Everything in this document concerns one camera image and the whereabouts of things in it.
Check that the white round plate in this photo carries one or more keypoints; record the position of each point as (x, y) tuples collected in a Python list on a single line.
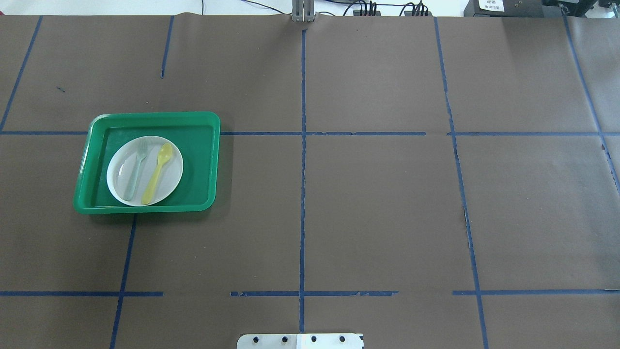
[(122, 163)]

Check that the black power strip right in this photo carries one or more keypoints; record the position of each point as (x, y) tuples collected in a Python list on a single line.
[(415, 9)]

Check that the black power strip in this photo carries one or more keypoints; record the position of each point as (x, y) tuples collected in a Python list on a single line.
[(415, 9), (366, 8)]

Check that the grey aluminium camera post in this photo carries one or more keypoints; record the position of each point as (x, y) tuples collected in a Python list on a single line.
[(303, 11)]

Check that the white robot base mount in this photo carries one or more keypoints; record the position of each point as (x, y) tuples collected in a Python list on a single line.
[(301, 341)]

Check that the yellow plastic spoon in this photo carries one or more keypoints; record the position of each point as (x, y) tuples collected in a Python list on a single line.
[(163, 156)]

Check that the black power strip left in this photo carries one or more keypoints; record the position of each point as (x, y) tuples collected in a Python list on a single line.
[(366, 8)]

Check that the green plastic tray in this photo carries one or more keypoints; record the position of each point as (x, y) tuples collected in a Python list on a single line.
[(196, 134)]

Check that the black box with label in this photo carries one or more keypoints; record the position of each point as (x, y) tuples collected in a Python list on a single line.
[(504, 8)]

